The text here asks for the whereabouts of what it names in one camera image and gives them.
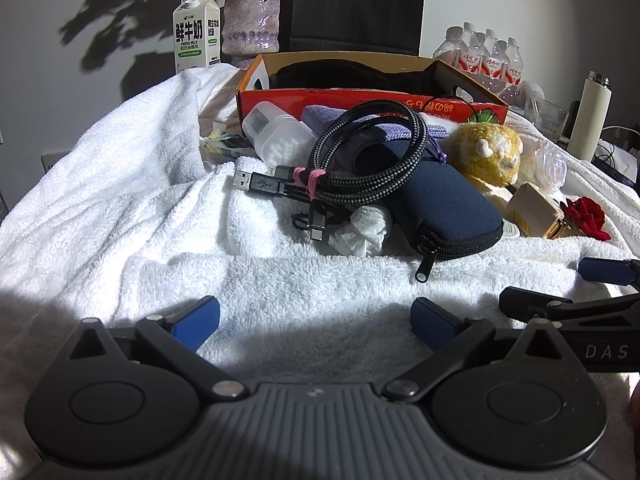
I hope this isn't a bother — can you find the clear plastic cup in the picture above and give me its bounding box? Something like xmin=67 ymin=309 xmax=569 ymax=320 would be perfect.
xmin=522 ymin=92 xmax=571 ymax=138

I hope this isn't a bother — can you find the crinkled printed snack packet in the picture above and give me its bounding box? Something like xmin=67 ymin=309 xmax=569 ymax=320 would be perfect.
xmin=200 ymin=127 xmax=256 ymax=163

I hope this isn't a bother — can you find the yellow plush toy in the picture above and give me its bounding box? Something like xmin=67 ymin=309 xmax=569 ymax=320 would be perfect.
xmin=452 ymin=121 xmax=526 ymax=188

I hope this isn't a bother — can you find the pack of water bottles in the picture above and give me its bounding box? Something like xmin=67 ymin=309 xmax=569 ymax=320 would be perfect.
xmin=432 ymin=22 xmax=526 ymax=98

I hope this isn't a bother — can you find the white plastic bottle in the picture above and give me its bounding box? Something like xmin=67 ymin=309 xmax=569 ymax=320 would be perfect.
xmin=241 ymin=101 xmax=318 ymax=166

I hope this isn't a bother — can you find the white towel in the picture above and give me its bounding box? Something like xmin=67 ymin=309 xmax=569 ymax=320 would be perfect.
xmin=0 ymin=62 xmax=640 ymax=411

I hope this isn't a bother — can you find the small cream box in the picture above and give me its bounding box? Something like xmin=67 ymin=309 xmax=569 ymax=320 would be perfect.
xmin=505 ymin=181 xmax=566 ymax=238

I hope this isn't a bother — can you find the orange cardboard box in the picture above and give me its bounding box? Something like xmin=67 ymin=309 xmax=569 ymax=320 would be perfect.
xmin=235 ymin=51 xmax=511 ymax=138

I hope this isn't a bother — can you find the black braided charging cable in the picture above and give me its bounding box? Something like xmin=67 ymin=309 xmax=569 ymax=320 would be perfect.
xmin=232 ymin=100 xmax=431 ymax=245

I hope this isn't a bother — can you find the thin black cord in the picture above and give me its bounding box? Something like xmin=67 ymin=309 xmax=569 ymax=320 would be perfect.
xmin=425 ymin=94 xmax=483 ymax=116

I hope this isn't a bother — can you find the white thermos bottle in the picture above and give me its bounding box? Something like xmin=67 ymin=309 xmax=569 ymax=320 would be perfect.
xmin=566 ymin=71 xmax=612 ymax=161

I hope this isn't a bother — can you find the white milk carton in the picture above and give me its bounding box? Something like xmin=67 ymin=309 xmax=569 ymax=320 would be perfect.
xmin=172 ymin=0 xmax=222 ymax=75

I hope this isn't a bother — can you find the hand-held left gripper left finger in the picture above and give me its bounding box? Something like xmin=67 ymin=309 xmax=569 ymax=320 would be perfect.
xmin=70 ymin=296 xmax=250 ymax=404

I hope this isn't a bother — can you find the red artificial rose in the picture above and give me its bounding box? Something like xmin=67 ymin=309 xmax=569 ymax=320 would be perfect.
xmin=560 ymin=197 xmax=612 ymax=242

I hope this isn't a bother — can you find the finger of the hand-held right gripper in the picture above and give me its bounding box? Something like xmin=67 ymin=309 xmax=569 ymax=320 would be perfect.
xmin=575 ymin=256 xmax=640 ymax=292
xmin=499 ymin=286 xmax=640 ymax=322

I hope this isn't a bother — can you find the black paper bag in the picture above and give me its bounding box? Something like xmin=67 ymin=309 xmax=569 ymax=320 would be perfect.
xmin=290 ymin=0 xmax=428 ymax=57

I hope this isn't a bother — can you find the green bundle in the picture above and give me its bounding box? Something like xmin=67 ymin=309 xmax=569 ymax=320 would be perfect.
xmin=520 ymin=140 xmax=568 ymax=196

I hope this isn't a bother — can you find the navy zipper pouch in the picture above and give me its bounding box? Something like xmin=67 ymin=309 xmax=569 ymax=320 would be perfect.
xmin=352 ymin=139 xmax=505 ymax=285

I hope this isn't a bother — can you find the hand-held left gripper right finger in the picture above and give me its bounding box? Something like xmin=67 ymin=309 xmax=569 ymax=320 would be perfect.
xmin=382 ymin=297 xmax=588 ymax=404

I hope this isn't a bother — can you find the purple glass vase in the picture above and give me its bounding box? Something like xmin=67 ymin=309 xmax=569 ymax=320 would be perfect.
xmin=221 ymin=0 xmax=282 ymax=56

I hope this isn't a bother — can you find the crumpled white tissue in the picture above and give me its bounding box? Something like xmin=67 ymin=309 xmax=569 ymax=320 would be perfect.
xmin=327 ymin=206 xmax=393 ymax=257

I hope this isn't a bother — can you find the purple cloth pouch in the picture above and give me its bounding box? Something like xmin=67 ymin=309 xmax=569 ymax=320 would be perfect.
xmin=300 ymin=105 xmax=451 ymax=171

